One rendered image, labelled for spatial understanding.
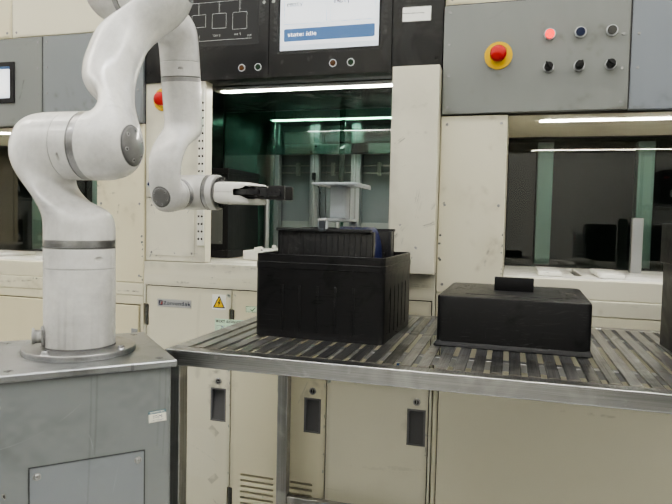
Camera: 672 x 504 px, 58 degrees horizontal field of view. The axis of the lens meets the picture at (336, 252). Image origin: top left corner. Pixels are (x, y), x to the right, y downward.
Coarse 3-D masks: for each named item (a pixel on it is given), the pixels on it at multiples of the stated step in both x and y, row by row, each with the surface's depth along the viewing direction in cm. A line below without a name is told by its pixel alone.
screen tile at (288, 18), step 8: (288, 0) 167; (320, 0) 164; (296, 8) 166; (304, 8) 165; (312, 8) 165; (320, 8) 164; (288, 16) 167; (296, 16) 166; (304, 16) 166; (312, 16) 165; (320, 16) 164; (288, 24) 167
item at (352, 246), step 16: (336, 192) 132; (336, 208) 132; (320, 224) 123; (352, 224) 144; (288, 240) 126; (304, 240) 125; (320, 240) 124; (336, 240) 123; (352, 240) 122; (368, 240) 121; (384, 240) 141; (352, 256) 122; (368, 256) 121; (384, 256) 141
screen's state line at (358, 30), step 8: (360, 24) 161; (368, 24) 161; (288, 32) 167; (296, 32) 166; (304, 32) 166; (312, 32) 165; (320, 32) 165; (328, 32) 164; (336, 32) 163; (344, 32) 163; (352, 32) 162; (360, 32) 161; (368, 32) 161; (288, 40) 167; (296, 40) 167
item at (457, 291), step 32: (448, 288) 132; (480, 288) 132; (512, 288) 128; (544, 288) 135; (448, 320) 119; (480, 320) 117; (512, 320) 115; (544, 320) 113; (576, 320) 112; (544, 352) 113; (576, 352) 112
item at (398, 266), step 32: (288, 256) 123; (320, 256) 121; (288, 288) 124; (320, 288) 121; (352, 288) 119; (384, 288) 118; (288, 320) 124; (320, 320) 122; (352, 320) 120; (384, 320) 119
